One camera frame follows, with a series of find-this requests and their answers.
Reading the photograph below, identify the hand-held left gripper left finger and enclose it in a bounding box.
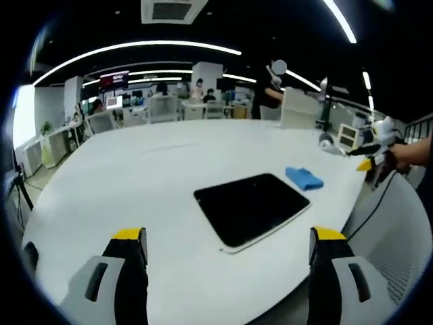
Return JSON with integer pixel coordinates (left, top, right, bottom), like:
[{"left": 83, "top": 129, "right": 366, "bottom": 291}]
[{"left": 59, "top": 227, "right": 150, "bottom": 325}]

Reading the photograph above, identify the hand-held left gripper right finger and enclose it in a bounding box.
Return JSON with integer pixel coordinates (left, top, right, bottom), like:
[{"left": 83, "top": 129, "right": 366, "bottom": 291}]
[{"left": 307, "top": 225, "right": 399, "bottom": 325}]

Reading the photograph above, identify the blue cleaning cloth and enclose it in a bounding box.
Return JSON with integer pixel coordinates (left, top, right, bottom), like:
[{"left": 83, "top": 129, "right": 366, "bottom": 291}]
[{"left": 285, "top": 166, "right": 325, "bottom": 192}]

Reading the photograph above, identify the black tablet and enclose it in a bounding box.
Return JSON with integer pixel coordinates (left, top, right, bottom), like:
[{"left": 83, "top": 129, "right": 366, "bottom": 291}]
[{"left": 193, "top": 173, "right": 311, "bottom": 255}]

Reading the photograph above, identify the person's right hand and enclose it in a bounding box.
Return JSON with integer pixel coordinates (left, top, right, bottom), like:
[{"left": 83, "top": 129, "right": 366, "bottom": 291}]
[{"left": 384, "top": 142, "right": 413, "bottom": 173}]

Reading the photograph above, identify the small white framed box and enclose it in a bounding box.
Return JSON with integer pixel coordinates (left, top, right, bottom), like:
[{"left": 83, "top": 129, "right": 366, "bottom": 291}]
[{"left": 338, "top": 123, "right": 360, "bottom": 148}]

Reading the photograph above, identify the round silver object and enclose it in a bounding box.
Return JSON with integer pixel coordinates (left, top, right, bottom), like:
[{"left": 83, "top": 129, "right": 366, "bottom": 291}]
[{"left": 319, "top": 131, "right": 340, "bottom": 150}]

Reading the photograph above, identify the black stair railing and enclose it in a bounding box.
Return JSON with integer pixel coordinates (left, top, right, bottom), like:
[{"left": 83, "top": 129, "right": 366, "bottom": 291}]
[{"left": 403, "top": 114, "right": 433, "bottom": 144}]

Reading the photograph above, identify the green stand with monitor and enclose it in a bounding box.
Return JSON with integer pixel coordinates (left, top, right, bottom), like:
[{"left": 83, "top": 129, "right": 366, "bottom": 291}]
[{"left": 317, "top": 76, "right": 336, "bottom": 133}]

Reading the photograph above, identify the white mesh office chair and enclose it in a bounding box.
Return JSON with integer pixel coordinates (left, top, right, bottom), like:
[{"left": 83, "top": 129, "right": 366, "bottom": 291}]
[{"left": 343, "top": 171, "right": 431, "bottom": 307}]

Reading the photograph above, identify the white upright board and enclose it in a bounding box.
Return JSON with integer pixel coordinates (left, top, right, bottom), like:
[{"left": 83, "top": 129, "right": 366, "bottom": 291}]
[{"left": 279, "top": 86, "right": 321, "bottom": 130}]

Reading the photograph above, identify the straight ceiling light strip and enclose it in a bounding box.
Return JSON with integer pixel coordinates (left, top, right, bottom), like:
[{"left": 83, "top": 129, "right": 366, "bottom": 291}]
[{"left": 323, "top": 0, "right": 358, "bottom": 45}]

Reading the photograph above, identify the black tripod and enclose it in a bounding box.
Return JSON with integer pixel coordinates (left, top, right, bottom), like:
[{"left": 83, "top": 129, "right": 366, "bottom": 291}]
[{"left": 2, "top": 148, "right": 35, "bottom": 233}]

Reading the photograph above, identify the long curved ceiling light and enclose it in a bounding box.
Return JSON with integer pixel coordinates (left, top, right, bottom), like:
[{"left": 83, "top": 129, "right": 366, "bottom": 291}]
[{"left": 32, "top": 40, "right": 243, "bottom": 87}]

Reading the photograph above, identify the ceiling air conditioner vent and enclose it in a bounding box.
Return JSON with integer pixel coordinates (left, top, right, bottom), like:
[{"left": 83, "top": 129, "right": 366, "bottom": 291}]
[{"left": 140, "top": 0, "right": 208, "bottom": 25}]

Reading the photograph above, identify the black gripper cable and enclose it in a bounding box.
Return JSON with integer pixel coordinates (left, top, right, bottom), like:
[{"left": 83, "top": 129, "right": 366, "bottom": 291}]
[{"left": 344, "top": 169, "right": 399, "bottom": 240}]

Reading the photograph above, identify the red wall screen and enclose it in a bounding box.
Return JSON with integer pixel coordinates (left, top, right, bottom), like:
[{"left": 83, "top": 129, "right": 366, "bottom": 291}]
[{"left": 99, "top": 70, "right": 130, "bottom": 90}]

